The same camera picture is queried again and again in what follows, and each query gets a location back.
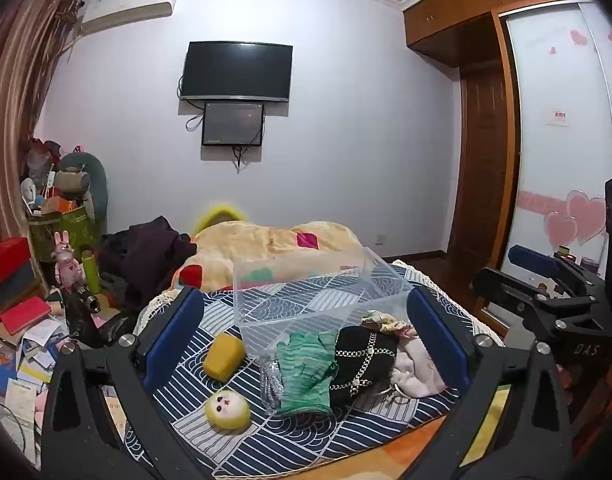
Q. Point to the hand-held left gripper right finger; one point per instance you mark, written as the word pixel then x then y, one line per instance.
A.
pixel 438 335

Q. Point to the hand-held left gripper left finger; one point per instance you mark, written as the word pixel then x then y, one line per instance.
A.
pixel 173 335

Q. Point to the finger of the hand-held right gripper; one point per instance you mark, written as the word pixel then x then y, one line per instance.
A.
pixel 505 287
pixel 530 260

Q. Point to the pale pink cloth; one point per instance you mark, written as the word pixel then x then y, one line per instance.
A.
pixel 415 370

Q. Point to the floral cloth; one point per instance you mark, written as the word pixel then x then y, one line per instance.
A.
pixel 385 322

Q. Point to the yellow sponge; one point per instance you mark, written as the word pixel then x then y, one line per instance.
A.
pixel 223 357

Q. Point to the black white patterned garment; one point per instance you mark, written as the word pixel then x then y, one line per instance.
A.
pixel 361 355

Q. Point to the yellow round plush face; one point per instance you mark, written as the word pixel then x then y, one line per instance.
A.
pixel 228 410

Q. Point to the silver glittery cloth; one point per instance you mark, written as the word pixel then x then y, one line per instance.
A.
pixel 272 385

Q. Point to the green knitted gloves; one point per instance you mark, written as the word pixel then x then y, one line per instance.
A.
pixel 306 375

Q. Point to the clear plastic storage box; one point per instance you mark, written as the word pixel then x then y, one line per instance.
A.
pixel 306 285

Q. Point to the dark purple clothes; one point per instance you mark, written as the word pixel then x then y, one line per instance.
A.
pixel 146 255

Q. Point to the black bag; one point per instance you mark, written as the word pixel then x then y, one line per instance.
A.
pixel 83 325

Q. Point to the green bottle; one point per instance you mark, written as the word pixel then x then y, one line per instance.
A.
pixel 91 272

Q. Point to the brown wooden door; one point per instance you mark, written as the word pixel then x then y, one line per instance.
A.
pixel 485 160

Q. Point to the orange bed sheet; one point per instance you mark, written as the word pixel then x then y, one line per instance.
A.
pixel 400 447

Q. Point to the beige fleece blanket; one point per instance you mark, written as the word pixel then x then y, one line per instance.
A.
pixel 256 245

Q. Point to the pink rabbit toy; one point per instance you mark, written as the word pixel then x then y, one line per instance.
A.
pixel 68 265

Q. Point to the yellow pillow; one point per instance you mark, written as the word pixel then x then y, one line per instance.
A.
pixel 208 212

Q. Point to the white wardrobe sliding door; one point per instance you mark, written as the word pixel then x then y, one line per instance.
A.
pixel 555 135

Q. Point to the green bag with clutter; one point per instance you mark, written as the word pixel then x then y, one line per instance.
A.
pixel 76 232

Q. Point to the pink plush item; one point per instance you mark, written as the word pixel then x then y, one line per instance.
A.
pixel 42 401

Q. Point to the red book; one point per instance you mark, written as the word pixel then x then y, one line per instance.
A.
pixel 26 314

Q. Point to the pile of papers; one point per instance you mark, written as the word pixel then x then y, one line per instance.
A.
pixel 26 360

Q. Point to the blue patterned bedspread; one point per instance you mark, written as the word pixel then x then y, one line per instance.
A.
pixel 296 440

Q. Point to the red box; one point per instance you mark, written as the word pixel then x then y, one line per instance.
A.
pixel 8 257

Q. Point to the wooden overhead cabinet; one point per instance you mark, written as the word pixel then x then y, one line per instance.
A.
pixel 445 15

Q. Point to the brown striped curtain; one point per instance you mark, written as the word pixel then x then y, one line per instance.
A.
pixel 16 110

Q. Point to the white air conditioner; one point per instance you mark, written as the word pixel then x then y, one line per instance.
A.
pixel 126 10

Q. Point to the small wall-mounted monitor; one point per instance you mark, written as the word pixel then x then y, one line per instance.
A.
pixel 233 125

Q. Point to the wall-mounted black television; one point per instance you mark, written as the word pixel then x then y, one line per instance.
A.
pixel 236 70

